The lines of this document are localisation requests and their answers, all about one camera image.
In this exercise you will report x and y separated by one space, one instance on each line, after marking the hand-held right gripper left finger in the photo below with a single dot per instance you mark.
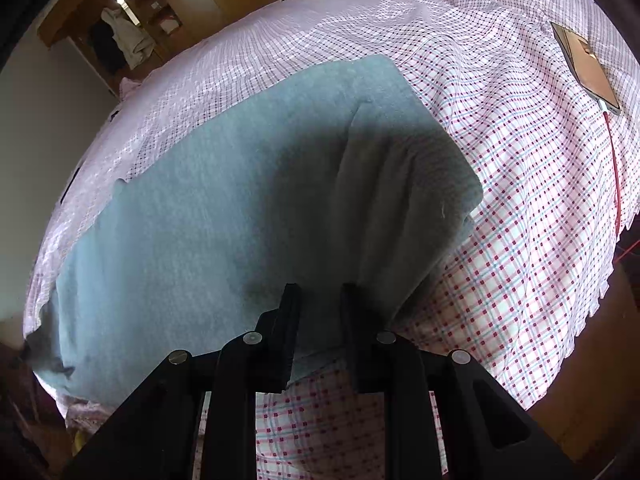
292 320

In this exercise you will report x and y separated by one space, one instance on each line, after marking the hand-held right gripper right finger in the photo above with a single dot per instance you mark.
352 320

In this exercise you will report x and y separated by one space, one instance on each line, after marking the light blue towel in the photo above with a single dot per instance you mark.
225 200

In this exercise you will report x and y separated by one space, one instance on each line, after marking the pink checked bed sheet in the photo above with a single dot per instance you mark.
500 160

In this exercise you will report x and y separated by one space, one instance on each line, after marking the beige hanging jacket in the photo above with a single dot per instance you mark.
131 35

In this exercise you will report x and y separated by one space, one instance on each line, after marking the dark hanging jacket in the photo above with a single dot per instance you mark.
102 50

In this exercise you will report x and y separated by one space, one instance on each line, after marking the brown phone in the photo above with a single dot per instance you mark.
585 65

